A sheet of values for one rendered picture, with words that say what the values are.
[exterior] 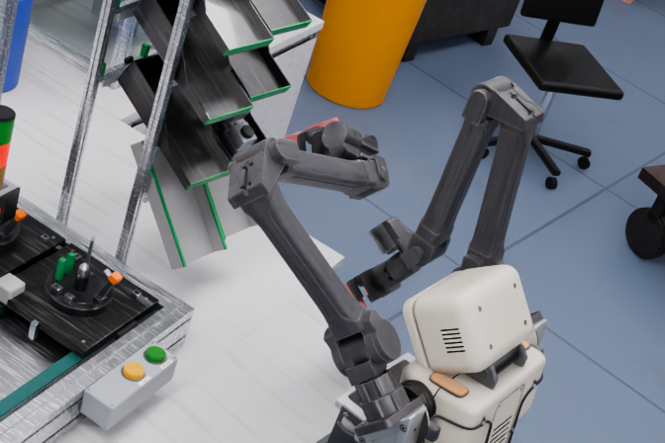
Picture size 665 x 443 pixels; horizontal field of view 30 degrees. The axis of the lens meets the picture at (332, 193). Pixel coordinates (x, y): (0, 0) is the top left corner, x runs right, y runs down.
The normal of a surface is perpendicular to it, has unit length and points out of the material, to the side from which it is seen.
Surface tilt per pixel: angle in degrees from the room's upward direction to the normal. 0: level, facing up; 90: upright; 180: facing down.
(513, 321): 48
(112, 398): 0
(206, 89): 25
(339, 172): 42
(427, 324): 90
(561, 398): 0
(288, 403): 0
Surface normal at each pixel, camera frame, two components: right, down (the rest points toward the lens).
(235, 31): 0.57, -0.50
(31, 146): 0.29, -0.80
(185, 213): 0.72, -0.18
